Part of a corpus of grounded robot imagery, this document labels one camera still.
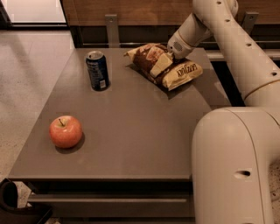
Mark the brown chip bag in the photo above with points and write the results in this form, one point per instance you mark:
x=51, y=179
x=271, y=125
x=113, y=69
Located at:
x=178, y=73

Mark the metal bracket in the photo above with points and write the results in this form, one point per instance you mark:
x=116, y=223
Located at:
x=112, y=30
x=249, y=21

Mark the right metal bracket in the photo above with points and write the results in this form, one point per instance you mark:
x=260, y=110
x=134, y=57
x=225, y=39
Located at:
x=249, y=21

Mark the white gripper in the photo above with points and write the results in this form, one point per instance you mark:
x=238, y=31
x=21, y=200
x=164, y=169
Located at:
x=181, y=47

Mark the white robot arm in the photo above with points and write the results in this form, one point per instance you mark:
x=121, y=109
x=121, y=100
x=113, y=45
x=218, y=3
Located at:
x=232, y=148

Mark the red apple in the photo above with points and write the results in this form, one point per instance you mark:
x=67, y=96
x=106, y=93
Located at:
x=65, y=131

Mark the blue soda can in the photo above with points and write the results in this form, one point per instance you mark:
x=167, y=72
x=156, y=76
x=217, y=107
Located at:
x=97, y=70

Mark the left metal bracket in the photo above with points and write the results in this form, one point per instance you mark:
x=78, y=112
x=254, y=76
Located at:
x=112, y=30

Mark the grey table drawer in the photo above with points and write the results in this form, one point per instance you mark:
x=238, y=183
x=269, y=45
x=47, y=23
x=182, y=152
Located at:
x=105, y=205

